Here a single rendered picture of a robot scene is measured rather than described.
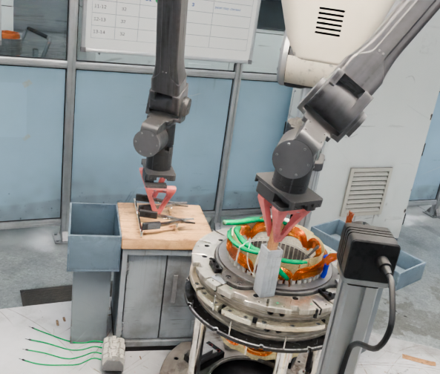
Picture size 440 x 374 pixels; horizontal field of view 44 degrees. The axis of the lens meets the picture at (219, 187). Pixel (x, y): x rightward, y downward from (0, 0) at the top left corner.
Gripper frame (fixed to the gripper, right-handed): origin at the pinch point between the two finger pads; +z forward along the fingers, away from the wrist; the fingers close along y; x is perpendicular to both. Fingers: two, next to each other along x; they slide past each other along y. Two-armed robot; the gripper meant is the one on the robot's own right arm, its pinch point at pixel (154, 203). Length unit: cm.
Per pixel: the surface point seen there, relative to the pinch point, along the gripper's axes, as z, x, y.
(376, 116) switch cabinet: 16, 157, -170
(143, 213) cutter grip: -0.2, -3.2, 5.6
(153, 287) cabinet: 14.4, -0.5, 12.6
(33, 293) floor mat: 109, -33, -130
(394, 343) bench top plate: 31, 63, 15
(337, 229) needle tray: 5.1, 47.0, 1.6
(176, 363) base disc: 28.4, 4.6, 21.0
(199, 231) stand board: 2.2, 9.1, 9.2
